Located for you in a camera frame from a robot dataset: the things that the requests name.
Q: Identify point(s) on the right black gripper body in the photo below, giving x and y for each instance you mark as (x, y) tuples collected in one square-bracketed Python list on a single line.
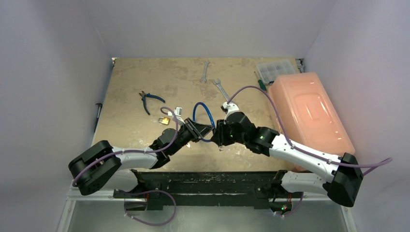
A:
[(222, 133)]

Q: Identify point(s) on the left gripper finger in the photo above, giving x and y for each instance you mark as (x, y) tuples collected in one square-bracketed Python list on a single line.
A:
[(201, 134), (199, 126)]

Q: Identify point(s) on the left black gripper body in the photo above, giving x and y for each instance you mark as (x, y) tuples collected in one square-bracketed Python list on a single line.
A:
[(188, 132)]

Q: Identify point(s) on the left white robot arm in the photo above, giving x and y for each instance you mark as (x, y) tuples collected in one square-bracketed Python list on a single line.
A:
[(103, 166)]

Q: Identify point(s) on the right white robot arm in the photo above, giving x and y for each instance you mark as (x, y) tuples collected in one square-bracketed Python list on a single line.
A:
[(338, 177)]

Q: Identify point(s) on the brass padlock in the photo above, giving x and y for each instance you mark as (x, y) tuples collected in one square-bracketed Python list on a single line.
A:
[(164, 120)]

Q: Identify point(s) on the large silver wrench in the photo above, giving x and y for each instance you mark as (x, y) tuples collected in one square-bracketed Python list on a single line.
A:
[(217, 83)]

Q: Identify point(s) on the small silver wrench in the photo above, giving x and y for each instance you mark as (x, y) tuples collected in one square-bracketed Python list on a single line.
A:
[(203, 78)]

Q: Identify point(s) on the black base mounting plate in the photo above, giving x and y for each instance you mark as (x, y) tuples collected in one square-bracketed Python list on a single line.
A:
[(257, 189)]

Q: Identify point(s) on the clear compartment organizer box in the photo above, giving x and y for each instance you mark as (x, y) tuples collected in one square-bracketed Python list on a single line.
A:
[(268, 72)]

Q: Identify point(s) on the orange translucent plastic toolbox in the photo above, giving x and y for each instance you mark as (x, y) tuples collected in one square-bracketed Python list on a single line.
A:
[(302, 109)]

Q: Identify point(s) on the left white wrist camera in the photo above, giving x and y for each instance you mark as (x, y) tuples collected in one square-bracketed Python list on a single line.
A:
[(176, 116)]

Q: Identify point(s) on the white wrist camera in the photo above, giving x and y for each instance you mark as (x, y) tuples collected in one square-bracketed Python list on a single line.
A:
[(229, 109), (176, 116)]

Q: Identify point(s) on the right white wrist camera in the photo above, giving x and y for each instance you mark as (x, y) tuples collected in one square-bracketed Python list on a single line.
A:
[(229, 109)]

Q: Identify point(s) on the blue handled pliers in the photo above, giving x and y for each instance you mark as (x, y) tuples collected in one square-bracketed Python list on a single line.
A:
[(144, 96)]

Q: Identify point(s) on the green handled screwdriver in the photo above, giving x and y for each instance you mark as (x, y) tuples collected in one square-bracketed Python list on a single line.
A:
[(260, 82)]

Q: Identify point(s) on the black clamp handle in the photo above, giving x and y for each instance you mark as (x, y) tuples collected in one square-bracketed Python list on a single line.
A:
[(100, 105)]

